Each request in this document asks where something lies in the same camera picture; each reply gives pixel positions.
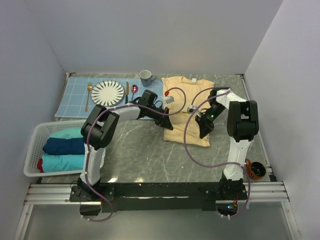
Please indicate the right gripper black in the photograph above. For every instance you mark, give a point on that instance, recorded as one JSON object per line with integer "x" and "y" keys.
{"x": 205, "y": 126}

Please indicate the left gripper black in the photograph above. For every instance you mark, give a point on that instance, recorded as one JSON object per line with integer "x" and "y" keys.
{"x": 163, "y": 121}

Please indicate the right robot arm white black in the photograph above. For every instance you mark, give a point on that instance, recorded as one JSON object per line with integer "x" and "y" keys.
{"x": 242, "y": 127}

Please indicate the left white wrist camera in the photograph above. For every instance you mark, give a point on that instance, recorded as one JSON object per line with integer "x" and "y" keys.
{"x": 167, "y": 100}

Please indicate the gold fork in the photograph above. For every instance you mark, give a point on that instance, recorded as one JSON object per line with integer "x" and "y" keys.
{"x": 89, "y": 88}

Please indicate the green handled knife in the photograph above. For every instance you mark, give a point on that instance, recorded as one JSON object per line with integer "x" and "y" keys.
{"x": 127, "y": 92}

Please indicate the dark bowl orange inside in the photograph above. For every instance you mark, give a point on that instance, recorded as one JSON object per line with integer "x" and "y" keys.
{"x": 254, "y": 170}

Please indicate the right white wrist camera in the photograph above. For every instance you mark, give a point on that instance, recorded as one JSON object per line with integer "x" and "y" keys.
{"x": 192, "y": 109}

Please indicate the grey mug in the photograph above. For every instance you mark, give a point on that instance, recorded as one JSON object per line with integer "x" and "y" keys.
{"x": 146, "y": 78}

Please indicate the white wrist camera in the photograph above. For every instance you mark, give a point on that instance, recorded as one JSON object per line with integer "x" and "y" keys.
{"x": 192, "y": 109}
{"x": 167, "y": 100}

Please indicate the white plastic basket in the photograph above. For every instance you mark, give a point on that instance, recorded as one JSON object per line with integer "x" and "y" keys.
{"x": 38, "y": 139}

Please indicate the aluminium frame rail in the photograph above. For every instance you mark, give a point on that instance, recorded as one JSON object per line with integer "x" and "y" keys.
{"x": 59, "y": 194}

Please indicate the dark blue rolled shirt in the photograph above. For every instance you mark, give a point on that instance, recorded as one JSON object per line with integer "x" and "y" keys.
{"x": 61, "y": 146}

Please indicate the teal folded shirt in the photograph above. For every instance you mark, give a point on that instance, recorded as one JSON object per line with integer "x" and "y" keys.
{"x": 69, "y": 133}

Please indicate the striped white plate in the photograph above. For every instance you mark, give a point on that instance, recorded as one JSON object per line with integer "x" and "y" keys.
{"x": 107, "y": 93}

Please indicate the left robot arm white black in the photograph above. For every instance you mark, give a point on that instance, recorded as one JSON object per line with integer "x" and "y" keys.
{"x": 99, "y": 128}

